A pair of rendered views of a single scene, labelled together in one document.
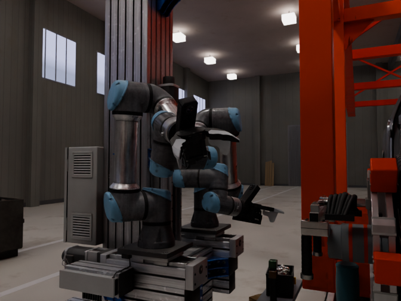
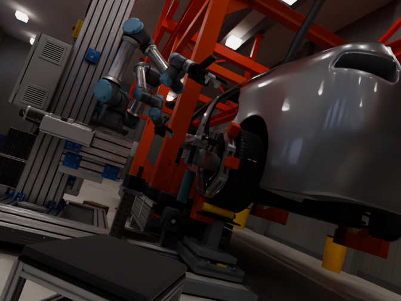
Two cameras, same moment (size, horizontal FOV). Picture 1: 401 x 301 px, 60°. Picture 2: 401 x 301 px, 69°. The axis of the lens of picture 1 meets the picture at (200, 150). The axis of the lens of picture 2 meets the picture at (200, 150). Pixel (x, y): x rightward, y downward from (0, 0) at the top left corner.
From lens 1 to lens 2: 1.14 m
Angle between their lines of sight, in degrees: 42
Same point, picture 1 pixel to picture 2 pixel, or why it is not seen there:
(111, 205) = (109, 88)
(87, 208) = (46, 85)
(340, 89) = (165, 94)
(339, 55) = not seen: hidden behind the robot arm
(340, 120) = not seen: hidden behind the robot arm
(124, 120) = (132, 43)
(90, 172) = (59, 61)
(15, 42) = not seen: outside the picture
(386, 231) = (232, 150)
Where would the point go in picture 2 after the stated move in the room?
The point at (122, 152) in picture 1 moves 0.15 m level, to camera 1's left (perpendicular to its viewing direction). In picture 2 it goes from (123, 61) to (100, 46)
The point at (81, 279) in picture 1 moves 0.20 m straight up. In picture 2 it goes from (64, 126) to (77, 92)
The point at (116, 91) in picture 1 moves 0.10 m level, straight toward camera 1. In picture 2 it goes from (139, 25) to (151, 24)
